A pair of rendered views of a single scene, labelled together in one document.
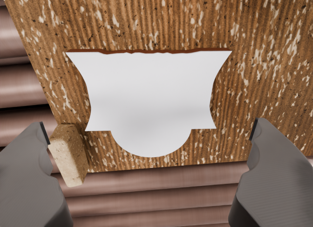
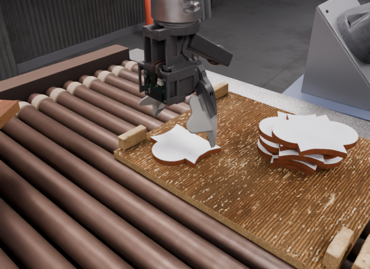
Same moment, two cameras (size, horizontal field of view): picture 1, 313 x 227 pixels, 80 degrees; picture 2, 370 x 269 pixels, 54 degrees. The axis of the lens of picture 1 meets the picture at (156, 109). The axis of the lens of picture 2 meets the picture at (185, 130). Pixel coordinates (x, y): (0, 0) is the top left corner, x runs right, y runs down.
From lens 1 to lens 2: 65 cm
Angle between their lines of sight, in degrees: 83
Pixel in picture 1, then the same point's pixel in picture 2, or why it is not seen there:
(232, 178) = (168, 220)
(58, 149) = (140, 127)
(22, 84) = not seen: hidden behind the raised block
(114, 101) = (172, 136)
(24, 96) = not seen: hidden behind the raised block
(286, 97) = (231, 178)
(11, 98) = not seen: hidden behind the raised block
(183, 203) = (114, 218)
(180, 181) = (137, 199)
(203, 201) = (128, 227)
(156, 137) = (169, 152)
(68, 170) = (130, 132)
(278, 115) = (223, 184)
